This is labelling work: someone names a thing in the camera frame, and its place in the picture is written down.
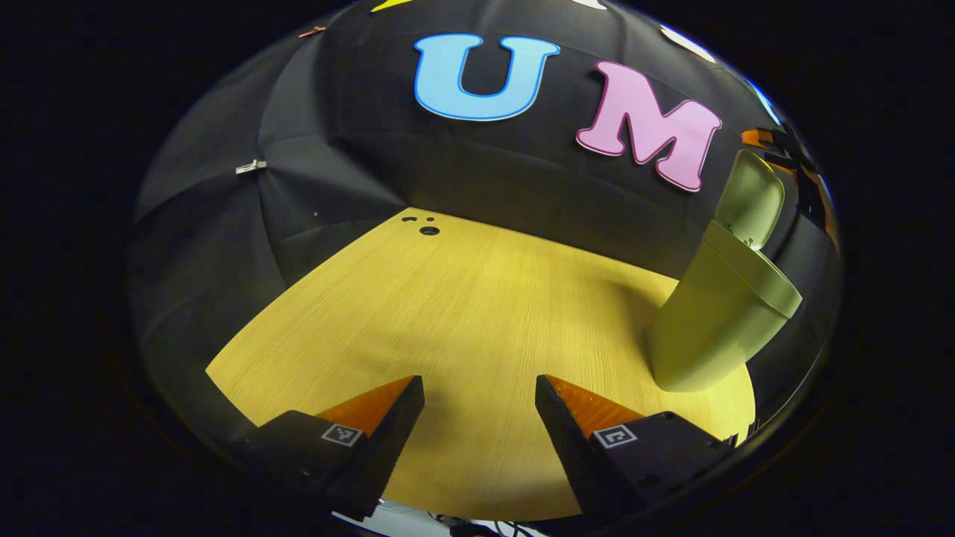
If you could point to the green desktop garbage bin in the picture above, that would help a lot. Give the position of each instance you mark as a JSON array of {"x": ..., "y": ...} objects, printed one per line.
[{"x": 716, "y": 313}]

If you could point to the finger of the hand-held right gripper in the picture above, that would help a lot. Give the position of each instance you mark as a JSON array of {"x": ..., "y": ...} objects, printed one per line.
[{"x": 757, "y": 137}]

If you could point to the wooden desktop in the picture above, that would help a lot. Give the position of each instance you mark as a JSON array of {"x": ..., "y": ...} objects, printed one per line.
[{"x": 462, "y": 313}]

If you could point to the copper metal clip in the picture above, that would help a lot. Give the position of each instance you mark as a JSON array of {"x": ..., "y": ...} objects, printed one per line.
[{"x": 312, "y": 31}]

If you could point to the black backdrop cloth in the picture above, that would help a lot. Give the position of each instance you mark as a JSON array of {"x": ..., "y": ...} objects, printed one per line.
[{"x": 336, "y": 149}]

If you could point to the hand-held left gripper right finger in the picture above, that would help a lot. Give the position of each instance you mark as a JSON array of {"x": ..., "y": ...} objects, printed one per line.
[{"x": 563, "y": 440}]

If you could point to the silver metal clip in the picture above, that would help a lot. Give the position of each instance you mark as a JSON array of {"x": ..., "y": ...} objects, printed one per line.
[{"x": 250, "y": 165}]

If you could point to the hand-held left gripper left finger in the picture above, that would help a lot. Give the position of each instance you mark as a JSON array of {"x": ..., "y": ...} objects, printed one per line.
[{"x": 388, "y": 440}]

